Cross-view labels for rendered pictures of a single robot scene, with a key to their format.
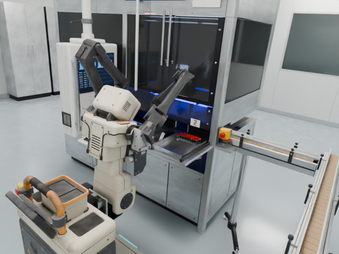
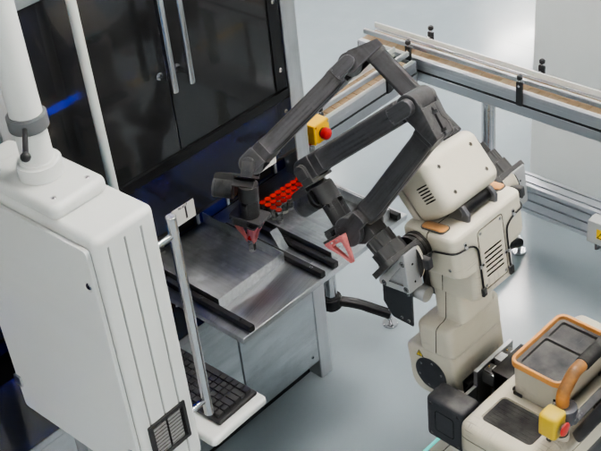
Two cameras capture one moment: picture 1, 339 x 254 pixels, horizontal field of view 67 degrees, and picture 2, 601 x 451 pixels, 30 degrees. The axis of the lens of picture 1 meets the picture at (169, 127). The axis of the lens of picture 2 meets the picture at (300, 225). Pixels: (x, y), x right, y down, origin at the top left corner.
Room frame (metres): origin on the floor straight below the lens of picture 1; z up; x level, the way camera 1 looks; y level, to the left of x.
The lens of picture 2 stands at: (1.23, 2.62, 2.85)
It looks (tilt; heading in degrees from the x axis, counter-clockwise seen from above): 36 degrees down; 282
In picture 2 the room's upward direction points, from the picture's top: 7 degrees counter-clockwise
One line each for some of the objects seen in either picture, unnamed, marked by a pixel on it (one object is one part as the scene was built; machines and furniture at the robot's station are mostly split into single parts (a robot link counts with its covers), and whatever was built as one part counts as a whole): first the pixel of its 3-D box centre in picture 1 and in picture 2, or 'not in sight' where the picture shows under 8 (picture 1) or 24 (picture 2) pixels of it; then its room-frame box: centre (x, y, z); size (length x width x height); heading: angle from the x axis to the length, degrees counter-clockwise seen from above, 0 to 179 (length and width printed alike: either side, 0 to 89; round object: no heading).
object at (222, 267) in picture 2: (154, 128); (211, 258); (2.03, 0.13, 0.90); 0.34 x 0.26 x 0.04; 145
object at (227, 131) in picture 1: (225, 133); (314, 129); (1.79, -0.42, 1.00); 0.08 x 0.07 x 0.07; 145
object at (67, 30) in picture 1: (73, 42); not in sight; (2.81, 1.08, 1.51); 0.48 x 0.01 x 0.59; 55
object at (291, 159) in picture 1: (267, 147); (341, 99); (1.75, -0.74, 0.92); 0.69 x 0.16 x 0.16; 55
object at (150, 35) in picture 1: (147, 52); (94, 92); (2.23, 0.23, 1.51); 0.47 x 0.01 x 0.59; 55
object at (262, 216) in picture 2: not in sight; (249, 208); (1.90, 0.13, 1.07); 0.10 x 0.07 x 0.07; 159
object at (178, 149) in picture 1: (179, 144); (318, 215); (1.74, -0.09, 0.90); 0.34 x 0.26 x 0.04; 145
